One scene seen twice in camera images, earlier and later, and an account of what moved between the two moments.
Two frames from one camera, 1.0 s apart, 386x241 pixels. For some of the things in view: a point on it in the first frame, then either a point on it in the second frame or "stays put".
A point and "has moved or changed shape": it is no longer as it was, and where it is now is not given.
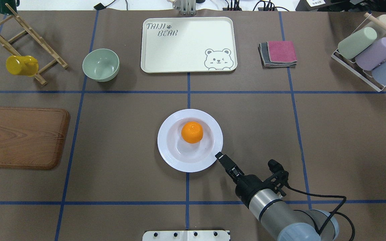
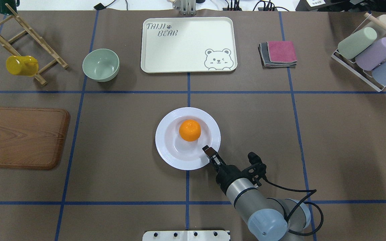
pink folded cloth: (281, 51) stays put
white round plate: (183, 156) has moved or changed shape
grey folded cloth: (267, 64) stays put
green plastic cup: (357, 42) stays put
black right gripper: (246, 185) -> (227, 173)
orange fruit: (192, 132) stays put
